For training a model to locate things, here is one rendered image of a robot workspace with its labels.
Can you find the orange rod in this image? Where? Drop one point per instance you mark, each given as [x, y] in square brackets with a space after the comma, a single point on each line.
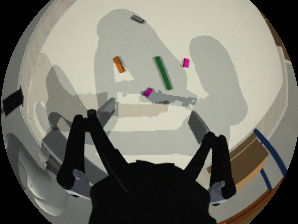
[118, 64]

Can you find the dark green rod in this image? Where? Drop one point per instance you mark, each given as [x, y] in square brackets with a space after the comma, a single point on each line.
[163, 73]

